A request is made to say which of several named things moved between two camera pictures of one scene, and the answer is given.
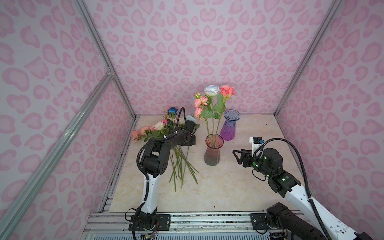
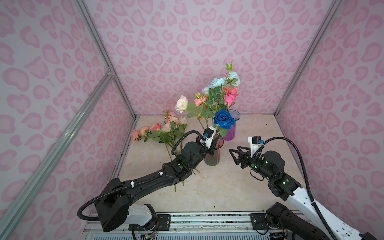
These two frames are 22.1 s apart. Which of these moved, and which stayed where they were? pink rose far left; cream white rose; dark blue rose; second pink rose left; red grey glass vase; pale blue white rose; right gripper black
Moved: pale blue white rose; dark blue rose; cream white rose
Stayed: red grey glass vase; pink rose far left; right gripper black; second pink rose left
